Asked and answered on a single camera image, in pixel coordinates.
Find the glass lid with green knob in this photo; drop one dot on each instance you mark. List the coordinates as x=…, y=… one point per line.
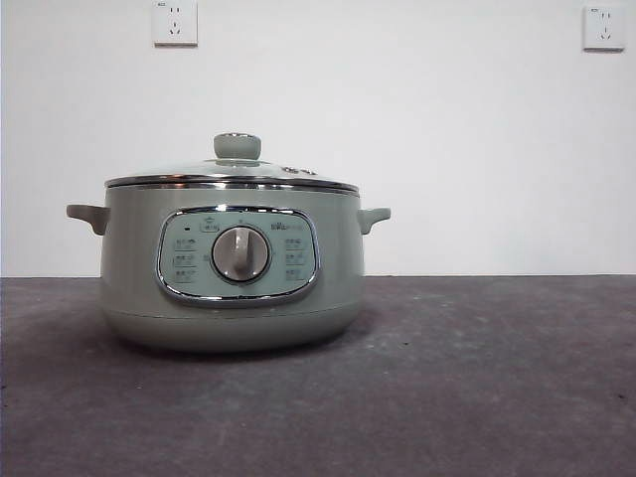
x=237, y=146

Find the pale green electric pot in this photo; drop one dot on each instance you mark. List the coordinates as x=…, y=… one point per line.
x=134, y=248

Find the white wall socket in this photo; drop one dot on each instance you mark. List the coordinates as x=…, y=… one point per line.
x=604, y=29
x=175, y=22

